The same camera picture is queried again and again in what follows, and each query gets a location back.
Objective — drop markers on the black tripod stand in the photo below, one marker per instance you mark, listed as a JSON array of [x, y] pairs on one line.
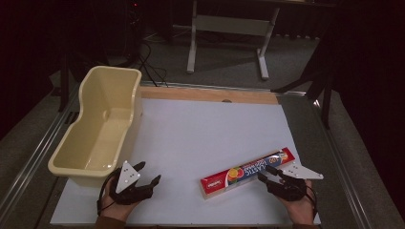
[[313, 73]]

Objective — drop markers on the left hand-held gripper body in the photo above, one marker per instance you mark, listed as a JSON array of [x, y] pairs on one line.
[[129, 186]]

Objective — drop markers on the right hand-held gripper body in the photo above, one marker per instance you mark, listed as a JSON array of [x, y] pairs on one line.
[[291, 183]]

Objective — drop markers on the person's right hand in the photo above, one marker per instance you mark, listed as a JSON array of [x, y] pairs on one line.
[[299, 206]]

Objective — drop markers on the wooden board strip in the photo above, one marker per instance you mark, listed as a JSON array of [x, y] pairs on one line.
[[208, 94]]

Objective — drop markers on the long red plastic wrap box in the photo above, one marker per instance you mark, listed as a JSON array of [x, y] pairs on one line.
[[246, 173]]

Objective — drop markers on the person's left hand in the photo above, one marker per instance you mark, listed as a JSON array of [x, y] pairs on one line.
[[116, 205]]

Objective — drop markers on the white metal stand frame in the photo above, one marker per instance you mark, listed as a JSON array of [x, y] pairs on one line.
[[229, 35]]

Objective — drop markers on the cream plastic tub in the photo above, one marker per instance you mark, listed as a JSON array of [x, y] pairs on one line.
[[100, 127]]

